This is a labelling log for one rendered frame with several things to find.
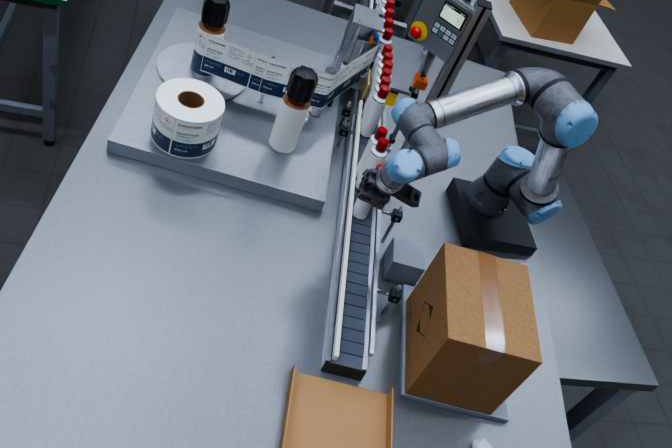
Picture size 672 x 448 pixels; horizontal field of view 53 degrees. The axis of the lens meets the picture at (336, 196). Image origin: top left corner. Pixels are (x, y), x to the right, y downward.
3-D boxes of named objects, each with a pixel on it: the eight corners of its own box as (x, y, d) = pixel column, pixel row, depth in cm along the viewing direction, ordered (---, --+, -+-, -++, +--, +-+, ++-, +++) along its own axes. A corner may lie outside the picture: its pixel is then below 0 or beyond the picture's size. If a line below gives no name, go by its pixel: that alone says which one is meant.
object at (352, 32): (333, 60, 261) (354, 3, 243) (364, 70, 263) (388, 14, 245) (329, 80, 251) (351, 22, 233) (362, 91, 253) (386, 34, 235)
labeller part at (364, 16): (355, 4, 244) (355, 2, 243) (383, 14, 245) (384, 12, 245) (352, 23, 234) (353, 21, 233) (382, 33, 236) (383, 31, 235)
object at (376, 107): (358, 126, 237) (378, 80, 224) (372, 130, 238) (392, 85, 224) (357, 135, 234) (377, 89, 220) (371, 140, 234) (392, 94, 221)
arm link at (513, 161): (503, 166, 230) (525, 138, 221) (525, 196, 223) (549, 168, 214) (478, 169, 223) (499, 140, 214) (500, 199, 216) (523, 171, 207)
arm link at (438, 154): (444, 119, 168) (405, 132, 165) (467, 152, 162) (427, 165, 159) (438, 140, 174) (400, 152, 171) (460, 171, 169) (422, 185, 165)
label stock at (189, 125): (228, 147, 210) (238, 112, 200) (174, 166, 197) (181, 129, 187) (192, 107, 217) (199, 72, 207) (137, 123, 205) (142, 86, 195)
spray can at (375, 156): (354, 179, 218) (376, 132, 204) (370, 183, 218) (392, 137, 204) (353, 190, 214) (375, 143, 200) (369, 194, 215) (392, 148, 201)
